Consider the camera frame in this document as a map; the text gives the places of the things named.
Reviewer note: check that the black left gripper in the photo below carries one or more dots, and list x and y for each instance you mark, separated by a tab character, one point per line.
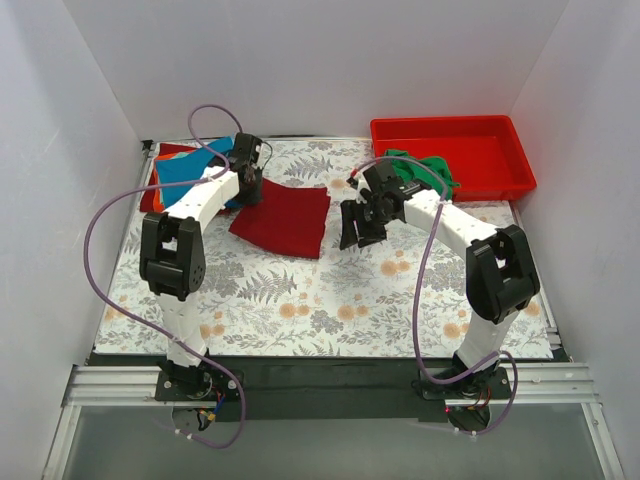
252	185

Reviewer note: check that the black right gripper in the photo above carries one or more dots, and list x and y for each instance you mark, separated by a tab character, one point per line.
360	223

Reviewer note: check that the dark red t-shirt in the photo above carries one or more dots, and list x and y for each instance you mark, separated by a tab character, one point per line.
150	195
288	221

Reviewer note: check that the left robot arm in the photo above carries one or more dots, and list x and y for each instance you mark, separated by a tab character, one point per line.
172	257

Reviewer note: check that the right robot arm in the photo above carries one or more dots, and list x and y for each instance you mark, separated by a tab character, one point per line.
501	277

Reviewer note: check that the blue folded t-shirt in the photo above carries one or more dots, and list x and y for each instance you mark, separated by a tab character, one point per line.
185	170

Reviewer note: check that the floral patterned table mat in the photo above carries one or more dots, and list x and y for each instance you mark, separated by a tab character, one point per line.
356	302

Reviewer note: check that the green t-shirt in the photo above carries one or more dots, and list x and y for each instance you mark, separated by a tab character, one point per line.
432	170

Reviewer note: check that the orange folded t-shirt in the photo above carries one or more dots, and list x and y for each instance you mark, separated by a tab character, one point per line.
157	201

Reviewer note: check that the dark red folded t-shirt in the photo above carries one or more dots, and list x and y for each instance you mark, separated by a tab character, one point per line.
150	195

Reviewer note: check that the red plastic bin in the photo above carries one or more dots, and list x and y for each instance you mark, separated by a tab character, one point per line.
483	153

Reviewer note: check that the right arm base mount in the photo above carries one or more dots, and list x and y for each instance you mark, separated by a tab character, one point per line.
492	382

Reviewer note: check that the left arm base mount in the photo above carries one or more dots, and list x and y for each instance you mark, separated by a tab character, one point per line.
215	385

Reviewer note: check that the aluminium frame rail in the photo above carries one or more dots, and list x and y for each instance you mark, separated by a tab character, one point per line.
538	383

